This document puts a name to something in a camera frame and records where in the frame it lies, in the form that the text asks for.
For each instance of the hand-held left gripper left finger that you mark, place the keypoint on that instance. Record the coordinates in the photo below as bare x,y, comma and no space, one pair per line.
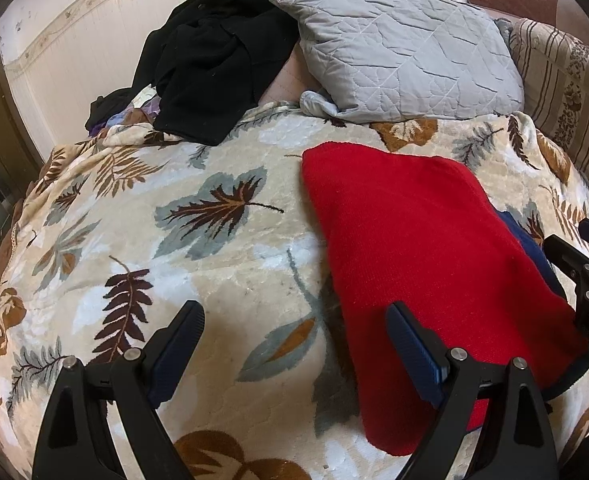
179,345

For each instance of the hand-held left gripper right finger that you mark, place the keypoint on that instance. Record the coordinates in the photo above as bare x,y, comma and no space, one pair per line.
414,350

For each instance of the red and blue sweater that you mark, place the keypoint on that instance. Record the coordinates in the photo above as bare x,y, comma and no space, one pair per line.
414,235

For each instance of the leaf print blanket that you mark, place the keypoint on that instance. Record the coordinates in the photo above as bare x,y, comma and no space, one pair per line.
224,270

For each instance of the striped beige cushion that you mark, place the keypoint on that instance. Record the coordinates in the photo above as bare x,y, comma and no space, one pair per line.
559,85

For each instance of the purple patterned cloth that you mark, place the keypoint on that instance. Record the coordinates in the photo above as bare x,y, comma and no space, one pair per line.
144,107

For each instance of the small black cloth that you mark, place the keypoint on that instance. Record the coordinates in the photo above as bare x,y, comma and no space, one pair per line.
107,107

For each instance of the grey quilted pillow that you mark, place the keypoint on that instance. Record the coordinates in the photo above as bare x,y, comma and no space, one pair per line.
399,45

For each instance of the black garment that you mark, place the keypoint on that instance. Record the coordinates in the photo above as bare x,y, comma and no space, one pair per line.
204,70

